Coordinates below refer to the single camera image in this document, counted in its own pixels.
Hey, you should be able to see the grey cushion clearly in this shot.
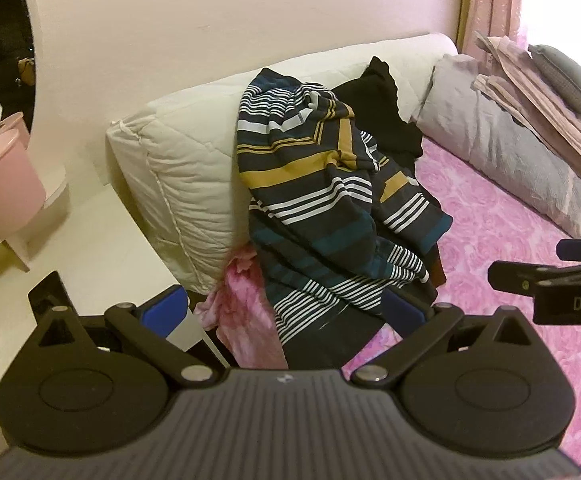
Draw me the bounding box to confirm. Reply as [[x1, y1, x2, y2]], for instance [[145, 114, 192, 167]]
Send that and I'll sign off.
[[527, 43, 581, 131]]

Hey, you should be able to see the black garment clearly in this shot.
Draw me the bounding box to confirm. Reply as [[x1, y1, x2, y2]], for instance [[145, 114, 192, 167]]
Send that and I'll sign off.
[[330, 56, 424, 171]]

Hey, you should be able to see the brown garment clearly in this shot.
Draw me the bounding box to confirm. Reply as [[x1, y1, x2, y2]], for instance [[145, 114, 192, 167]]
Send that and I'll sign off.
[[427, 242, 446, 288]]

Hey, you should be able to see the pink folded blanket stack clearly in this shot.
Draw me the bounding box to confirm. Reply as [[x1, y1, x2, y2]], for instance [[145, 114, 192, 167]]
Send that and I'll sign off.
[[473, 32, 581, 186]]

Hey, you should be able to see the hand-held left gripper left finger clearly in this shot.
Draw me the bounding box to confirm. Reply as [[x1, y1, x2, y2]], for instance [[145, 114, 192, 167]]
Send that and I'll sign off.
[[34, 286, 227, 387]]

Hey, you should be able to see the white dressing table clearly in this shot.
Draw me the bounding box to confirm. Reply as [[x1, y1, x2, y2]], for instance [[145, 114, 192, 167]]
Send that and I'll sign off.
[[0, 162, 194, 466]]

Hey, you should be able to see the grey pillow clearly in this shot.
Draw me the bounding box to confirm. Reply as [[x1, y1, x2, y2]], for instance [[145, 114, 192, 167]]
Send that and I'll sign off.
[[413, 52, 581, 241]]

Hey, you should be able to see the pink rose bedsheet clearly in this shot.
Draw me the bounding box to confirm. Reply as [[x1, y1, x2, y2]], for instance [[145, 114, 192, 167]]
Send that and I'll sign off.
[[340, 137, 581, 476]]

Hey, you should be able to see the striped navy sweater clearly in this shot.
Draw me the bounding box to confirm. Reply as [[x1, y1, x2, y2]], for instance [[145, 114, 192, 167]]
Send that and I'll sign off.
[[235, 67, 454, 368]]

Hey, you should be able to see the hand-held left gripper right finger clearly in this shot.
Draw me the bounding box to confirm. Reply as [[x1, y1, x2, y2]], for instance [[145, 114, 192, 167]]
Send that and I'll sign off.
[[350, 289, 539, 387]]

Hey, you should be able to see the pink floral fleece blanket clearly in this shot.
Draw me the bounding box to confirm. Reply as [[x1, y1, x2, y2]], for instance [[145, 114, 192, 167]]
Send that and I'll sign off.
[[193, 247, 291, 371]]

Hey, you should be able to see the pink bin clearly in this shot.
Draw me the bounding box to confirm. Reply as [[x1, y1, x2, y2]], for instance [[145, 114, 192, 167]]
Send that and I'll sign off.
[[0, 127, 47, 236]]

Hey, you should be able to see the white quilted pillow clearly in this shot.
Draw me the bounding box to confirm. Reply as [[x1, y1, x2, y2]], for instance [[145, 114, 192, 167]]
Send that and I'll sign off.
[[106, 32, 458, 297]]

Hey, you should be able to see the black flat device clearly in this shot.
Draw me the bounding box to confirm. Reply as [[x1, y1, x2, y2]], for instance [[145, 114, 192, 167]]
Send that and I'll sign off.
[[28, 271, 74, 323]]

